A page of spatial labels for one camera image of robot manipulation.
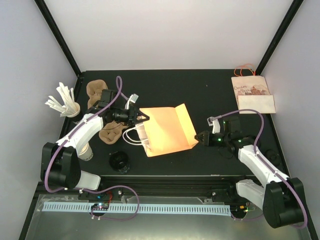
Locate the black right frame post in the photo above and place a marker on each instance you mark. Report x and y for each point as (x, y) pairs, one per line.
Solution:
(280, 32)

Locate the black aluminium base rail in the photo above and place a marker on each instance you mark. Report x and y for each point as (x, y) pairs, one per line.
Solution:
(217, 188)

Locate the white paper coffee cup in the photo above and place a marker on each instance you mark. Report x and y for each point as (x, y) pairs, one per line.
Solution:
(86, 153)

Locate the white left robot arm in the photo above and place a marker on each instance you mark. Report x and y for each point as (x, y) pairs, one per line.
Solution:
(60, 160)

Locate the black left frame post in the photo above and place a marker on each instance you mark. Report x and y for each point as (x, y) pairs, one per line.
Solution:
(49, 19)

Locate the brown pulp cup carrier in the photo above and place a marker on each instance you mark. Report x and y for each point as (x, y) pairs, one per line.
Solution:
(111, 132)

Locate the stack of pulp cup carriers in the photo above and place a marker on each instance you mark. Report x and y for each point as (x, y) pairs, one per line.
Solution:
(94, 91)

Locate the cup of white wrapped stirrers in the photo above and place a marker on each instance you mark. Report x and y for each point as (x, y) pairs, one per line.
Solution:
(70, 108)

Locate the printed paper bag orange handles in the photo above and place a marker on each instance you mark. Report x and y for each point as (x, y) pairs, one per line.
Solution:
(251, 91)

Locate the black frame post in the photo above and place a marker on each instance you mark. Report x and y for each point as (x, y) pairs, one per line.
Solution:
(280, 32)
(49, 19)

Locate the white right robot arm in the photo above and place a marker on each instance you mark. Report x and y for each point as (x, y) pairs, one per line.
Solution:
(280, 197)

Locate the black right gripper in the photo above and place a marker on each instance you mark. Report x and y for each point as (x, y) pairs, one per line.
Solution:
(207, 139)

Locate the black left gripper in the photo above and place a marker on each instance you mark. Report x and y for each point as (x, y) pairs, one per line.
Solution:
(132, 118)

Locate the brown paper takeout bag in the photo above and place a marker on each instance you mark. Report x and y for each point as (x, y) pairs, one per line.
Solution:
(168, 130)

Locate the light blue cable duct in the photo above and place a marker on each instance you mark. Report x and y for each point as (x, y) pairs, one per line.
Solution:
(131, 208)

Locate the stack of black cup lids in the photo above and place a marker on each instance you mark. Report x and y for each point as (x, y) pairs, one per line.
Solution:
(119, 161)

